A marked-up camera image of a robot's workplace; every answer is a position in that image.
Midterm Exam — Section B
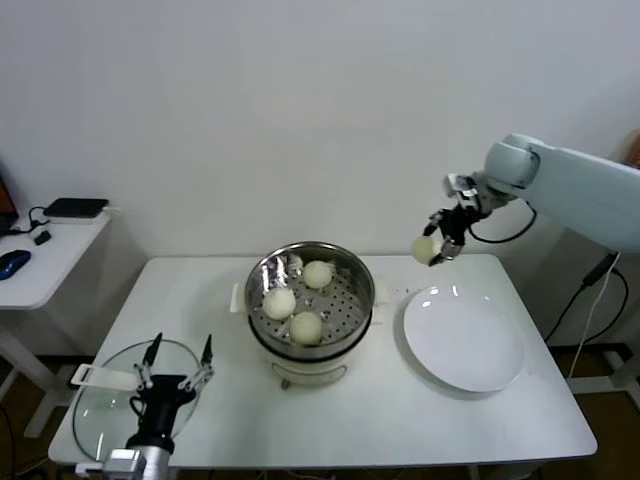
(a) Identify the white steamed baozi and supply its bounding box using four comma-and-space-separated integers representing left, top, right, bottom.
289, 310, 324, 346
410, 236, 444, 267
261, 287, 298, 320
302, 260, 333, 291

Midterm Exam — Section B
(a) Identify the large white plate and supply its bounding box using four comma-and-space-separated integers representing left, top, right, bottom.
402, 284, 529, 394

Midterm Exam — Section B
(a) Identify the laptop with red screen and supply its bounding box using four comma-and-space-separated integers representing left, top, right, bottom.
0, 159, 21, 237

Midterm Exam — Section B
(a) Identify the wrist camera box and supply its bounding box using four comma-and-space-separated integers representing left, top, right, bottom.
74, 447, 147, 477
443, 172, 483, 208

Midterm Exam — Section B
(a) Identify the black power cable with adapter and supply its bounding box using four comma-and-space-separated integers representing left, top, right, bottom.
543, 252, 632, 347

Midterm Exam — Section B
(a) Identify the white side desk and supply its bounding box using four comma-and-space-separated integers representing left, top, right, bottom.
0, 209, 124, 439

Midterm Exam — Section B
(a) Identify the flat black device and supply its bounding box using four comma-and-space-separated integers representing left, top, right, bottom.
43, 197, 111, 220

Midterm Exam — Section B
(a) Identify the round glass pot lid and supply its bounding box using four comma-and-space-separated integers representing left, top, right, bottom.
69, 338, 204, 461

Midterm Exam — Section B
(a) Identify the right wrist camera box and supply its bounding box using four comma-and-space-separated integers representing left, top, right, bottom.
443, 172, 483, 208

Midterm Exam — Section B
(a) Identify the stainless steel steamer basket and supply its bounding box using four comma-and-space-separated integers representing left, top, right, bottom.
244, 241, 376, 360

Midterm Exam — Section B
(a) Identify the blue computer mouse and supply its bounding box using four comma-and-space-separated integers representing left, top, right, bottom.
0, 248, 33, 281

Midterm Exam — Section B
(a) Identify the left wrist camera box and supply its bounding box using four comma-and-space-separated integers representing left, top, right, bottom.
74, 447, 147, 477

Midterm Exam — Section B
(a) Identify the white electric cooker base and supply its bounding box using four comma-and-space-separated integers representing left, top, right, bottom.
229, 276, 391, 391

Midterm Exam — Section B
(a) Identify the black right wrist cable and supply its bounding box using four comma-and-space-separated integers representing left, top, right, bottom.
468, 203, 539, 245

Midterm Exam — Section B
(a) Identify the small black adapter with cable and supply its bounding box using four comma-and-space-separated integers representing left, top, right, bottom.
9, 204, 57, 247

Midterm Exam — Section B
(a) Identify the white hanging cable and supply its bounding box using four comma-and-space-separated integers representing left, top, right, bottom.
566, 249, 624, 387

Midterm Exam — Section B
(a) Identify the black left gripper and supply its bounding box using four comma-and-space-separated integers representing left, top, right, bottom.
124, 333, 215, 450

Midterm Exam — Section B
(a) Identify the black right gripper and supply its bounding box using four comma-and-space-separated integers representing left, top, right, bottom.
422, 201, 483, 268

